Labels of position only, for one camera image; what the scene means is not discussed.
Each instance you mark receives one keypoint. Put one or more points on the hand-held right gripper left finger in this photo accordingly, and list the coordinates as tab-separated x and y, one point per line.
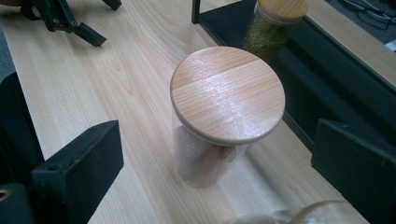
81	168

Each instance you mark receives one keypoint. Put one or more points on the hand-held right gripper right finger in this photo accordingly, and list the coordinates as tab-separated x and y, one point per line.
361	168

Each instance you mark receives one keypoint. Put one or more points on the tall glass jar brown contents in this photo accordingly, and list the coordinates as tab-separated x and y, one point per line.
327	213

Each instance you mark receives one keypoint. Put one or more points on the black two-tier metal rack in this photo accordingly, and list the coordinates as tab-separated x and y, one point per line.
327	77

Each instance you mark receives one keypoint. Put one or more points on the tall glass jar pink contents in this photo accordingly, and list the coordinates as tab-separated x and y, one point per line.
227	93

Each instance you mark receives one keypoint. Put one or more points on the short glass jar green contents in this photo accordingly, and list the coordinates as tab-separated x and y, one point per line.
267	34

